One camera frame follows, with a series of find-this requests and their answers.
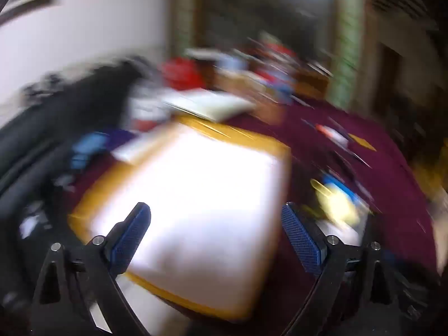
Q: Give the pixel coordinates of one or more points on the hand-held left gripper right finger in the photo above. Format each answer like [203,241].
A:
[301,238]

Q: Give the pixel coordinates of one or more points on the white glue pen orange band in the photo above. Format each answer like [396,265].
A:
[332,134]

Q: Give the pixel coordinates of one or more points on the white paper sheet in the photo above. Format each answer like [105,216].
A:
[138,147]

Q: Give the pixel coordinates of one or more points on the pale yellow pouch case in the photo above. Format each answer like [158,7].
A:
[336,203]

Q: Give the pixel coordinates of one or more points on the white box with yellow tape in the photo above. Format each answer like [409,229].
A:
[203,196]

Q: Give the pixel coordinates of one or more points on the red bag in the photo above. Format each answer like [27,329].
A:
[180,73]

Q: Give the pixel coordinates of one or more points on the stack of white papers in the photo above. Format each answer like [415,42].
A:
[213,106]

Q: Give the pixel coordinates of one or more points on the black sofa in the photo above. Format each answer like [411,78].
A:
[42,122]

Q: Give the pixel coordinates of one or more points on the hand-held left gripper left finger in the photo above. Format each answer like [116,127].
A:
[134,231]

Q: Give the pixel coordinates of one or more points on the purple cloth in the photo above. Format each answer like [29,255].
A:
[120,138]

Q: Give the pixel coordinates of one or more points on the bamboo painted frame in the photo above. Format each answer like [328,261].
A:
[348,42]

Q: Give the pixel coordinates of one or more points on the blue cloth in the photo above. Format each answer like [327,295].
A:
[87,148]

